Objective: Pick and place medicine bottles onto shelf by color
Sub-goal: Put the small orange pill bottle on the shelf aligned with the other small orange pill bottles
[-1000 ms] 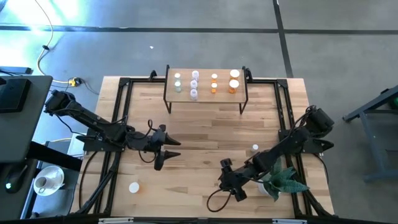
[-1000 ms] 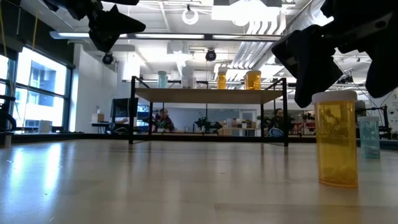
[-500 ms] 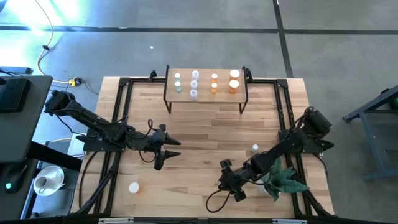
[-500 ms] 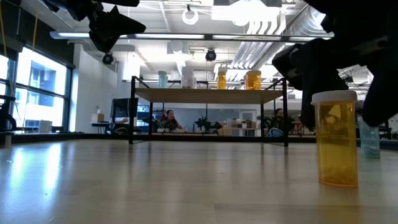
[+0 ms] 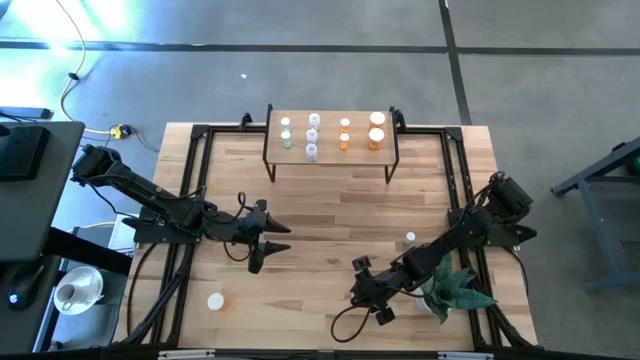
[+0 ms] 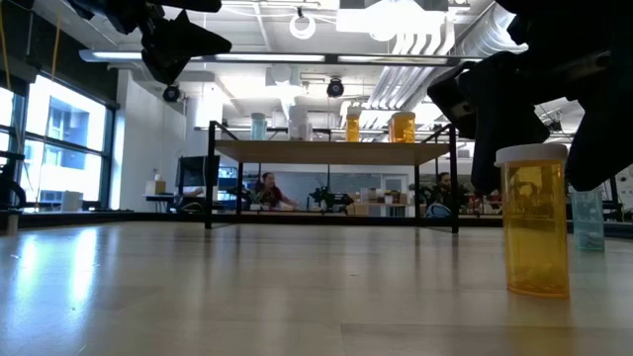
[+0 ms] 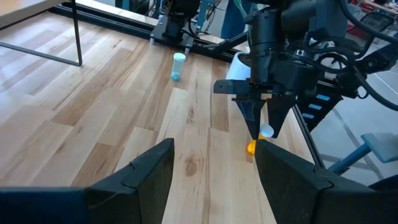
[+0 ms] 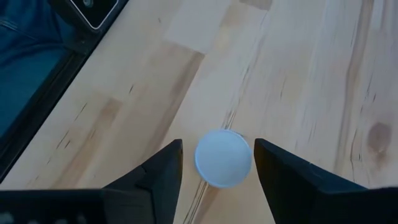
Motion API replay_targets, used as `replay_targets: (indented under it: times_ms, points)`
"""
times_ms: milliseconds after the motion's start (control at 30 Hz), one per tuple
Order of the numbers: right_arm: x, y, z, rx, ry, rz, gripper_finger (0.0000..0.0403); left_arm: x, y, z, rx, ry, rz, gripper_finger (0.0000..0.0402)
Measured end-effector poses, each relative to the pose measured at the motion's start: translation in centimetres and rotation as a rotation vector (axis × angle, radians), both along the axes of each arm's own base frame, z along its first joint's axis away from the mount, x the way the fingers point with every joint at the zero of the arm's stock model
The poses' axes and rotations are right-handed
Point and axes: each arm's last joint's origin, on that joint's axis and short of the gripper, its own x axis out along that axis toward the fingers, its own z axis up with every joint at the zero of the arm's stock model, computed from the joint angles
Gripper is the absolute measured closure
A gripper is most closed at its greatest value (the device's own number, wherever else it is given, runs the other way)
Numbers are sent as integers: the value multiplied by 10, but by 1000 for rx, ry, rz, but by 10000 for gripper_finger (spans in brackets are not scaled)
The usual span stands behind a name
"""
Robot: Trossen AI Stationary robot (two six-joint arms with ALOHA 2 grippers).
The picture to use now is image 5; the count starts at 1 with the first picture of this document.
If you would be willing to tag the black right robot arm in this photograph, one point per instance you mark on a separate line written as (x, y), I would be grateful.
(450, 240)

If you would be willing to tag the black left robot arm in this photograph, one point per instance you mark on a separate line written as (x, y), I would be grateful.
(150, 192)

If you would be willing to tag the grey side stand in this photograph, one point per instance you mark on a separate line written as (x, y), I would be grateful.
(107, 310)

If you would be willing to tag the small orange pill bottle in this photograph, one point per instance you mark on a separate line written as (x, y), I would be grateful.
(344, 137)
(344, 122)

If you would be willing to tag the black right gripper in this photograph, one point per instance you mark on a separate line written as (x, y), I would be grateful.
(375, 290)

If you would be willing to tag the silver aluminium extrusion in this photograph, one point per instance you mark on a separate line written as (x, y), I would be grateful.
(185, 354)
(465, 356)

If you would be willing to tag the black computer mouse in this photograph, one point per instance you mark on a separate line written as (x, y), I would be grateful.
(22, 292)

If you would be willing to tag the black desk crossbar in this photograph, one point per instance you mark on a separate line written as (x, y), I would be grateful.
(85, 250)

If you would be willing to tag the yellow power plug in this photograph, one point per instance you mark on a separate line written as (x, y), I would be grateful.
(119, 132)

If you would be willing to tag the white cup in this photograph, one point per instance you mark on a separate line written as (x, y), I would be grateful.
(65, 295)

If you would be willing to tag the grey desk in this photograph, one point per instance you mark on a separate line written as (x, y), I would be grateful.
(45, 200)

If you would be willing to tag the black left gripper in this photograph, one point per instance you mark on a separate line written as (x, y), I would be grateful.
(250, 227)

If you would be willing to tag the black clamp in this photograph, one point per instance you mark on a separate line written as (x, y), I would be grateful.
(245, 119)
(400, 119)

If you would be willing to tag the wooden shelf black legs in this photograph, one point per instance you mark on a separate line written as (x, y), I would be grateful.
(332, 152)

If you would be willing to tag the grey metal table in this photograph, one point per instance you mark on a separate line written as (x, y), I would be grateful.
(595, 172)

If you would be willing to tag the black flat desk device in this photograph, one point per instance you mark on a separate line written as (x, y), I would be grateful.
(22, 155)

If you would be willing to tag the white box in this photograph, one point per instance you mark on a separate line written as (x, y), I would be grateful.
(122, 235)

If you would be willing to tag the potted snake plant white pot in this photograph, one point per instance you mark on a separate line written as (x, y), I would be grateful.
(460, 297)

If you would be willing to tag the black slim bar device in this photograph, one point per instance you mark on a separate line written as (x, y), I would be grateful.
(25, 113)

